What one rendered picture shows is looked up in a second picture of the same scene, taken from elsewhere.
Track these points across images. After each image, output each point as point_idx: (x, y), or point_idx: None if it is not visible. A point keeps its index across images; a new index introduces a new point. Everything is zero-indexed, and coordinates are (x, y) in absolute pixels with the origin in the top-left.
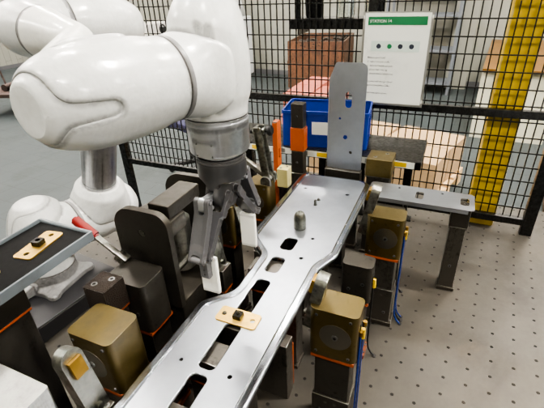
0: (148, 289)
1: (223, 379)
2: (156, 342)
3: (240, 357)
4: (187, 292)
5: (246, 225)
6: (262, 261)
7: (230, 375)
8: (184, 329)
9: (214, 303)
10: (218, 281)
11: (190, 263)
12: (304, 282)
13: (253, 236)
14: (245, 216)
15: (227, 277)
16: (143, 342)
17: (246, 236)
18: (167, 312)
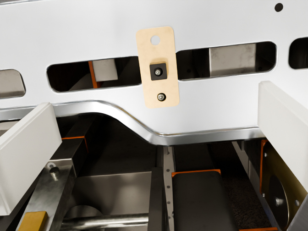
0: (224, 226)
1: (286, 14)
2: (207, 161)
3: (235, 13)
4: (130, 179)
5: (26, 162)
6: (9, 109)
7: (274, 9)
8: (222, 130)
9: (149, 123)
10: (281, 92)
11: (85, 212)
12: (2, 2)
13: (37, 120)
14: (7, 185)
15: (67, 149)
16: (280, 164)
17: (46, 141)
18: (184, 178)
